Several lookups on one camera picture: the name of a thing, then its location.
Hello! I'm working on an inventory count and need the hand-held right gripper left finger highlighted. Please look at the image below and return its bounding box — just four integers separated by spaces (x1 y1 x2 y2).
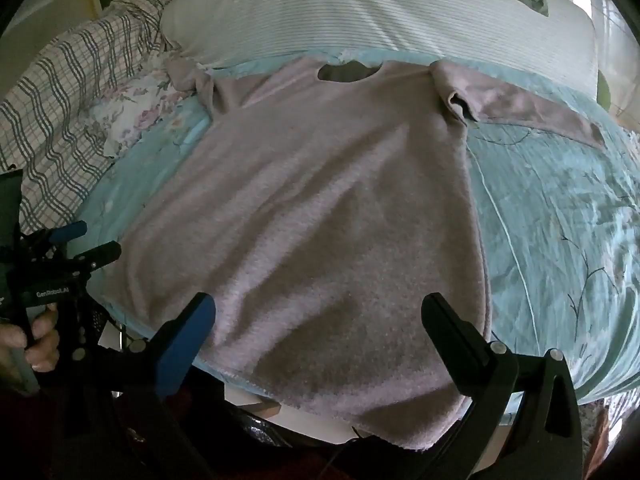
100 292 217 480

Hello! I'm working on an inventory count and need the window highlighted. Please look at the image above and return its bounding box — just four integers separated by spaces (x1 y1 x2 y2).
570 0 637 117

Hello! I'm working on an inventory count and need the white striped bed sheet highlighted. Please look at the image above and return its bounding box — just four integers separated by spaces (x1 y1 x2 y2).
160 0 602 102

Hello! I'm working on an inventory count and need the plaid cloth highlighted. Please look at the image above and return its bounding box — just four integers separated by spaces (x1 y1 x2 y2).
0 0 177 234

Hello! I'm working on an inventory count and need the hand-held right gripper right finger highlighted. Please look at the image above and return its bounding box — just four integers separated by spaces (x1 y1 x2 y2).
421 292 584 480

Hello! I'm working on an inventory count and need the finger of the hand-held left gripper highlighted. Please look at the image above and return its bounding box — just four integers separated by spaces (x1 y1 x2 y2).
74 240 123 272
42 220 89 244

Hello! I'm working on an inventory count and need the beige pillow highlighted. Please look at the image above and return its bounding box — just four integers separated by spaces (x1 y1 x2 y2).
122 55 609 454

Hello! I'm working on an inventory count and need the white floral pillow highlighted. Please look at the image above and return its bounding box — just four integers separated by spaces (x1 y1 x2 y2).
90 55 202 159

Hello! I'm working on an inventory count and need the person's left hand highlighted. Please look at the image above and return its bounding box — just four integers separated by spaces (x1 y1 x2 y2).
0 307 62 374

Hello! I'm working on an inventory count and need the teal floral quilt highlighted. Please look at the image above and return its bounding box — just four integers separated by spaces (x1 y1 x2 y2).
75 47 640 407

